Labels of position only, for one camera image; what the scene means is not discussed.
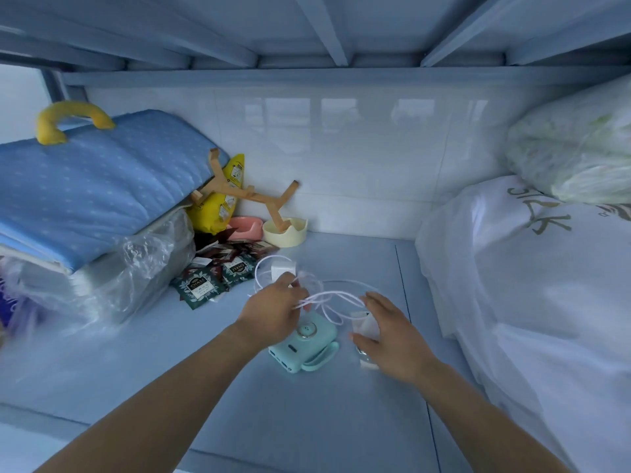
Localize person's left hand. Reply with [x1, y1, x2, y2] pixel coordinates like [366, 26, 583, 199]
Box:
[237, 272, 310, 348]

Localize person's right hand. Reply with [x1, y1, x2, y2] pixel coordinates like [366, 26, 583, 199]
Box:
[351, 292, 442, 387]

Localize small clear plastic packet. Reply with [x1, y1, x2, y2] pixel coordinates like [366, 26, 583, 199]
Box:
[349, 310, 381, 374]

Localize white charging cable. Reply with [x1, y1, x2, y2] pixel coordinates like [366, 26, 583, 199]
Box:
[253, 256, 381, 327]

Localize person's left forearm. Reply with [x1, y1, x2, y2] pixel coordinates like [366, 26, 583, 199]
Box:
[34, 320, 267, 473]

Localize person's right forearm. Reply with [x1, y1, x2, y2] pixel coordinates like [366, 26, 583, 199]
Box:
[416, 359, 575, 473]

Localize white charger plug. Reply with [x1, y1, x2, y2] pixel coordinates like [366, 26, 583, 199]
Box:
[272, 261, 298, 284]

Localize teal power bank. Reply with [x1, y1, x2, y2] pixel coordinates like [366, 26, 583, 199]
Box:
[268, 311, 341, 376]

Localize cream crown-shaped bowl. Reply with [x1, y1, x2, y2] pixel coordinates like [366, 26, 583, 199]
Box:
[262, 217, 309, 249]

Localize dark green tea packet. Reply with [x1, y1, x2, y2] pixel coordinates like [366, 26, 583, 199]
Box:
[171, 265, 226, 310]
[217, 255, 258, 287]

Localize pink plastic dish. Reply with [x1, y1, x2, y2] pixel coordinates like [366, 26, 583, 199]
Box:
[223, 216, 264, 243]

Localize dark red tea packet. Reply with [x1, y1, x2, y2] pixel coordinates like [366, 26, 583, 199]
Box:
[195, 230, 280, 267]

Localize wooden branch-shaped stand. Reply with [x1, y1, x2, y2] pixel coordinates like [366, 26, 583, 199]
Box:
[191, 147, 300, 236]

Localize yellow snack bag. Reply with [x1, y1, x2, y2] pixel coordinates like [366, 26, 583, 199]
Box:
[186, 153, 246, 236]

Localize large white bedding bag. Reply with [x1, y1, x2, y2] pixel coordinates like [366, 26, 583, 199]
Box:
[415, 174, 631, 473]

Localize clear plastic bedding bag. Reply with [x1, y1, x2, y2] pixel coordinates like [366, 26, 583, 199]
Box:
[0, 204, 197, 340]

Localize blue dotted folded quilt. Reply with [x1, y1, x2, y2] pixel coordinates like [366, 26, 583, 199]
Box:
[0, 109, 230, 276]

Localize pillow in clear plastic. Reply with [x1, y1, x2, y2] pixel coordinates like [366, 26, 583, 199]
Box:
[504, 73, 631, 205]

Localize blue metal bed frame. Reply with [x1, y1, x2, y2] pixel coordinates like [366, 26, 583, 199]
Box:
[0, 0, 631, 101]

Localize yellow curved handle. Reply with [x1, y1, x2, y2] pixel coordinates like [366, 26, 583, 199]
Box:
[36, 101, 116, 146]

